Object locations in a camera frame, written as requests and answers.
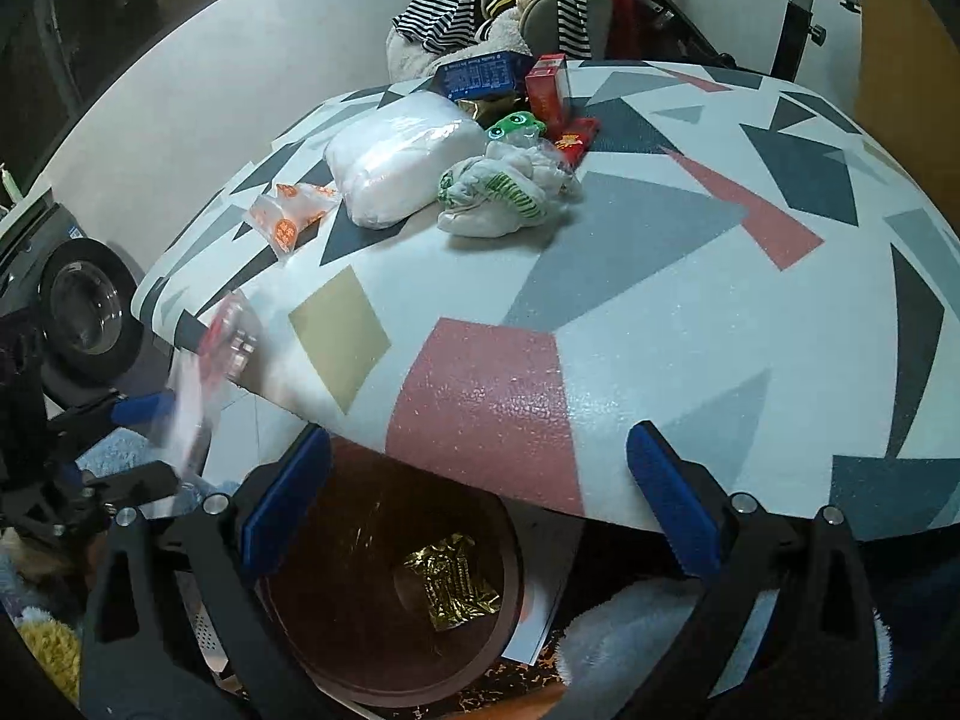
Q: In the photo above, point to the green frog-face packet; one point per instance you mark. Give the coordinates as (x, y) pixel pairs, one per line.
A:
(514, 126)

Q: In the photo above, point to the fluffy white blue cloth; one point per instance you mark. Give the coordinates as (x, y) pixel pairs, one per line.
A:
(630, 652)

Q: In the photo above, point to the red garment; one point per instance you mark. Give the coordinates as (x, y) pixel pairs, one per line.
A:
(624, 0)

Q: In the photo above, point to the crumpled gold foil wrapper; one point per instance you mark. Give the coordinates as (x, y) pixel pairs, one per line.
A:
(450, 585)

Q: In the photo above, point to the striped clothes on chair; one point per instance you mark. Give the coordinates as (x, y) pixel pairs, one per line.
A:
(442, 45)

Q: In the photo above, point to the washing machine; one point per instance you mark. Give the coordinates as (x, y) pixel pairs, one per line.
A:
(82, 307)

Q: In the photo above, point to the black exercise bike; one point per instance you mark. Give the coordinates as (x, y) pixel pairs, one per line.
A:
(799, 22)

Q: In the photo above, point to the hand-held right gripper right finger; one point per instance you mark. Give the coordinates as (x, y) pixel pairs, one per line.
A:
(671, 502)

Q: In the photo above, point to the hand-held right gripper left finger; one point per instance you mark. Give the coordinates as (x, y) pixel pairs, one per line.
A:
(289, 499)

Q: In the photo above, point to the small orange-print clear bag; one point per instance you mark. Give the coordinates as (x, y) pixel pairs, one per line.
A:
(289, 217)

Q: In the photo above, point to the orange wooden door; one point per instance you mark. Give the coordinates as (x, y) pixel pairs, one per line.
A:
(911, 52)

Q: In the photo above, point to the fluffy yellow cloth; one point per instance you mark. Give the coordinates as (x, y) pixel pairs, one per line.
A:
(45, 649)

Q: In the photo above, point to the white paper sheet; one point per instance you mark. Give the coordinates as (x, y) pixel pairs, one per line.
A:
(536, 615)

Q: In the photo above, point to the fluffy blue mat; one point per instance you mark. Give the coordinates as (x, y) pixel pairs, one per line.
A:
(112, 454)

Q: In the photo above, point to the white plastic bag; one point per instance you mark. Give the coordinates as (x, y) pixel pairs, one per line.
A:
(397, 165)

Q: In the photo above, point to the green gold foil wrapper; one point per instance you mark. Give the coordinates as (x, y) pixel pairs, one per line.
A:
(480, 109)

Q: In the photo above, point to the crumpled white green-print bag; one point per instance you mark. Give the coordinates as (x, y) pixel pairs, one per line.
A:
(487, 195)

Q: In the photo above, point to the small pale green bottle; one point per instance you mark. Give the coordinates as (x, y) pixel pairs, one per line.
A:
(9, 184)

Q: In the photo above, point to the clear red-print plastic packet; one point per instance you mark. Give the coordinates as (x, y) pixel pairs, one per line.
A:
(225, 345)

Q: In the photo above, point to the pile of clothes on chair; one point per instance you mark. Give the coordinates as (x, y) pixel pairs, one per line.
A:
(450, 7)

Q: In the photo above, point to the red gold-print packet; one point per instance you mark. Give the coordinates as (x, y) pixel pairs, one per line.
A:
(577, 141)

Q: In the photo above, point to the brown round waste bin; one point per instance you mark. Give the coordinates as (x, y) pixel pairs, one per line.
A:
(352, 615)

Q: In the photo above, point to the blue box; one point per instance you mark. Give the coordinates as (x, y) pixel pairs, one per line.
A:
(480, 76)

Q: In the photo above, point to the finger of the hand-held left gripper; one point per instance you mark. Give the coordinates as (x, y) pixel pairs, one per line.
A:
(139, 481)
(142, 410)

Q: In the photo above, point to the red white box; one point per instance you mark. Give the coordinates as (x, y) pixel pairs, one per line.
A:
(546, 90)

